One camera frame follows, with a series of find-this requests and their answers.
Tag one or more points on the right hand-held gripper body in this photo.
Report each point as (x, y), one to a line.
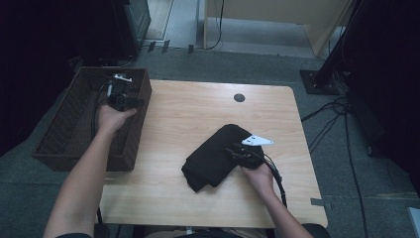
(252, 157)

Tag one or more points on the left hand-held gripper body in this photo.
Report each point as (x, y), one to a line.
(118, 95)

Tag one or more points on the black pants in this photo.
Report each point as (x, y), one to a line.
(211, 158)

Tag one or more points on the brown wicker basket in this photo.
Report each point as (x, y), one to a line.
(66, 132)

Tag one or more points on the person's left hand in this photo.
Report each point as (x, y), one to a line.
(110, 119)

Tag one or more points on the person's right hand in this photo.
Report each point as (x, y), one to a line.
(262, 180)

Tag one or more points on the black round table grommet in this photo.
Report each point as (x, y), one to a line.
(239, 97)

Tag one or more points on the dark floor tape piece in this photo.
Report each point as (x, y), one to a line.
(190, 49)
(165, 46)
(151, 46)

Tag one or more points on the black cabinet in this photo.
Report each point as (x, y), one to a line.
(132, 26)

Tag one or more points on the grey floor tape strip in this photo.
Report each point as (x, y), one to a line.
(320, 202)

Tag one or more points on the black curtain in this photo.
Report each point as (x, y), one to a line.
(39, 49)
(389, 82)

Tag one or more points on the white flat object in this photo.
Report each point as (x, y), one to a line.
(415, 223)

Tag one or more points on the black stand base plate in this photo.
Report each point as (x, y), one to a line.
(310, 84)

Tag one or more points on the black stand post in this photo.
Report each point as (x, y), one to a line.
(330, 66)

